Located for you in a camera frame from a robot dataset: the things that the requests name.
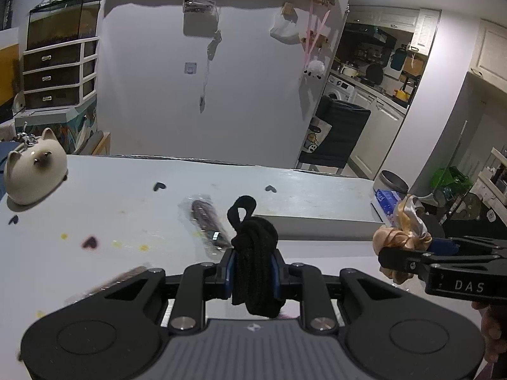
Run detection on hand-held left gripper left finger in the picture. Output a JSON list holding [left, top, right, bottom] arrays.
[[63, 247, 238, 331]]

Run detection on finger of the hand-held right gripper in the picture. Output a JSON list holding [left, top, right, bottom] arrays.
[[430, 237, 507, 262], [377, 246, 435, 276]]

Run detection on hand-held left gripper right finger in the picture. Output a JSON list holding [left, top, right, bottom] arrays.
[[271, 249, 405, 331]]

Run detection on peach satin scrunchie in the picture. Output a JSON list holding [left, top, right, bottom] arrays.
[[372, 195, 433, 284]]

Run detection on black hair tie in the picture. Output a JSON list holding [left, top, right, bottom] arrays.
[[227, 195, 284, 320]]

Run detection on person's right hand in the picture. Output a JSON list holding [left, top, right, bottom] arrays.
[[471, 303, 507, 364]]

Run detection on bagged dark hair band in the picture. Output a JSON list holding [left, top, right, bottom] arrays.
[[178, 195, 233, 255]]

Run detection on blue tissue pack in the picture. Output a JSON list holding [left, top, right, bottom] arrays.
[[374, 189, 405, 215]]

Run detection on green plastic bag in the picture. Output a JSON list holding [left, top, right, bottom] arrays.
[[432, 166, 474, 199]]

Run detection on round dark tin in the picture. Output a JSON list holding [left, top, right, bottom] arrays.
[[377, 169, 409, 194]]

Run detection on white lower kitchen cabinets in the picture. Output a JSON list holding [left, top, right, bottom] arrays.
[[349, 83, 407, 180]]

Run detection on dark fabric chair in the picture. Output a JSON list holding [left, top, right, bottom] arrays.
[[297, 95, 372, 175]]

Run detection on cartoon tote bag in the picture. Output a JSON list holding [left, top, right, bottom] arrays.
[[303, 121, 332, 155]]

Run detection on white washing machine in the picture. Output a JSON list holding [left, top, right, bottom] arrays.
[[325, 74, 354, 104]]

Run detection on black frying pan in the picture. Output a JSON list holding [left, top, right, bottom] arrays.
[[365, 63, 385, 85]]

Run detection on dark green water bottle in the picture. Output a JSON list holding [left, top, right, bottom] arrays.
[[390, 45, 407, 70]]

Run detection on white plush sheep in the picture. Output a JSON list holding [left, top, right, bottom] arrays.
[[304, 59, 326, 79]]

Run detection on white upper kitchen cabinet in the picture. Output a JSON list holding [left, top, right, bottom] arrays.
[[410, 8, 441, 54]]

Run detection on white cat-shaped ceramic jar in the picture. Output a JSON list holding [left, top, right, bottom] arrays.
[[4, 127, 68, 206]]

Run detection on painted cabinet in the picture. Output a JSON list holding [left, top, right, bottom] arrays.
[[14, 105, 98, 155]]

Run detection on pink ribbon wand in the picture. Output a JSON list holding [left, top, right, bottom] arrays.
[[303, 8, 333, 68]]

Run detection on white plastic bag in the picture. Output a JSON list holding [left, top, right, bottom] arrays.
[[270, 12, 302, 44]]

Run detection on white plastic drawer unit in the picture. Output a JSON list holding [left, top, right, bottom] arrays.
[[22, 36, 99, 110]]

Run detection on glass fish tank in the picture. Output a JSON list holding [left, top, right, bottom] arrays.
[[27, 0, 102, 52]]

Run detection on hanging lanyard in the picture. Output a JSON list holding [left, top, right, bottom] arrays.
[[198, 29, 222, 114]]

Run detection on clear wall organizer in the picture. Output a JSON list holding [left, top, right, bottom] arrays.
[[183, 0, 220, 24]]

